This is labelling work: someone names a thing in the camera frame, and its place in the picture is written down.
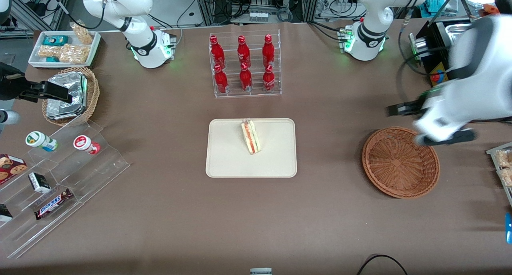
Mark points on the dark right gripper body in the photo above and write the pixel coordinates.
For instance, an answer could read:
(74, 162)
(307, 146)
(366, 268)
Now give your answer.
(12, 87)

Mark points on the triangular sandwich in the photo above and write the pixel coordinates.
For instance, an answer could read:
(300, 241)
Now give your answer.
(251, 139)

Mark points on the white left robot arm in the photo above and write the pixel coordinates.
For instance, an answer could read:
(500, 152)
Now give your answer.
(370, 39)

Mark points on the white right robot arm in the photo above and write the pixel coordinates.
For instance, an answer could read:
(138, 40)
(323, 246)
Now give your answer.
(140, 39)

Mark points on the white rectangular snack tray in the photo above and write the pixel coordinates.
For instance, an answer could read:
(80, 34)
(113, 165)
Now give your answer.
(34, 61)

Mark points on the light brown deep wicker basket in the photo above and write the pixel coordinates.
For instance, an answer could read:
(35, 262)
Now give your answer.
(92, 95)

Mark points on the brown round wicker basket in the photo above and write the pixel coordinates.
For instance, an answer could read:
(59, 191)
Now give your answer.
(400, 163)

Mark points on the grey metal snack tray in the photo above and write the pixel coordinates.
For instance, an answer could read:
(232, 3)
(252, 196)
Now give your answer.
(491, 150)

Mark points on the cream rectangular plastic tray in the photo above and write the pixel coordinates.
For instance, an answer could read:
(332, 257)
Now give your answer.
(228, 155)

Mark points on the silver foil wrapped package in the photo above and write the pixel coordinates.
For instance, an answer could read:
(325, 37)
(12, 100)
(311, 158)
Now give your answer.
(64, 112)
(74, 81)

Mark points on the small teal snack pack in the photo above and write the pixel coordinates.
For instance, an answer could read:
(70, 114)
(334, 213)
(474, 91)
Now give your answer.
(52, 59)

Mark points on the clear bag of beige snacks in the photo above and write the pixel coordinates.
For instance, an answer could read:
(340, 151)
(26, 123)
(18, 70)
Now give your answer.
(48, 51)
(74, 53)
(82, 33)

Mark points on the black yellow-panel food warmer cabinet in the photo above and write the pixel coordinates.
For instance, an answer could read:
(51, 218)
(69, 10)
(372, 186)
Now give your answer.
(436, 69)

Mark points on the large teal snack pack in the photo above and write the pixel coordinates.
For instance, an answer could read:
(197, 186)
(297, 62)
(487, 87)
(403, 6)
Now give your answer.
(56, 40)

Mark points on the green-lid white yogurt bottle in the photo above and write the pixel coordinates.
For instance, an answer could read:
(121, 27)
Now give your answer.
(40, 141)

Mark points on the red-lid white yogurt bottle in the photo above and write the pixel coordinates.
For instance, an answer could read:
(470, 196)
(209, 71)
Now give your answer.
(84, 144)

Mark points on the small silver box device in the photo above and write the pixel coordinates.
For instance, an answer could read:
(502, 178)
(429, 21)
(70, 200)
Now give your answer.
(416, 45)

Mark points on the clear bag of brown pastry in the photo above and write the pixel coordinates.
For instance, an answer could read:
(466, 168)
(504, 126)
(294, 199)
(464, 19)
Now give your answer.
(507, 177)
(504, 159)

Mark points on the clear acrylic stepped shelf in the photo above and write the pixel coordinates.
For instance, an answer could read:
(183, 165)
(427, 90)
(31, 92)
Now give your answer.
(104, 163)

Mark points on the red cookie box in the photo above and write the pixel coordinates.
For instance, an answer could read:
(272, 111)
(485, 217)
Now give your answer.
(12, 167)

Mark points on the steel food pan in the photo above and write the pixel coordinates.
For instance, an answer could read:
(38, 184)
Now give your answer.
(460, 31)

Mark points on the small black white carton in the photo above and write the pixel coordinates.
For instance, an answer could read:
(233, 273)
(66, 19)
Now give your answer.
(39, 182)

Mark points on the teal cloth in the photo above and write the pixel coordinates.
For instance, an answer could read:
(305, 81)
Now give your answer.
(434, 3)

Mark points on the snickers chocolate bar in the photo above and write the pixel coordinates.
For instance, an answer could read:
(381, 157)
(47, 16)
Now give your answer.
(52, 205)

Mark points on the clear acrylic bottle rack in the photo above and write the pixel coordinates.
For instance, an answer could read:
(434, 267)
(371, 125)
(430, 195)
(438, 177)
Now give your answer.
(276, 89)

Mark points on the black snack box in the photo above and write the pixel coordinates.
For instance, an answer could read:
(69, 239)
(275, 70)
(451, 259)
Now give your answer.
(4, 213)

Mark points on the blue plastic object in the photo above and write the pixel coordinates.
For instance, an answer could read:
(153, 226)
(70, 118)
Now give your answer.
(508, 227)

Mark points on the red cola bottle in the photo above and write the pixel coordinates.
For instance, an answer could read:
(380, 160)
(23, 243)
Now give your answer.
(242, 49)
(216, 49)
(245, 78)
(220, 80)
(268, 48)
(268, 78)

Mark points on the metal equipment rack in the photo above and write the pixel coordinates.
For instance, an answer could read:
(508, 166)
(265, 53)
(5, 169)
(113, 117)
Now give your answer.
(308, 3)

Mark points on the small grey device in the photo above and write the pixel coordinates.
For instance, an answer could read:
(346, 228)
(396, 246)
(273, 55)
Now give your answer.
(260, 272)

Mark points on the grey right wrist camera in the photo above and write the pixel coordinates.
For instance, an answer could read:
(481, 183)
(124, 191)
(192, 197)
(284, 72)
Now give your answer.
(8, 117)

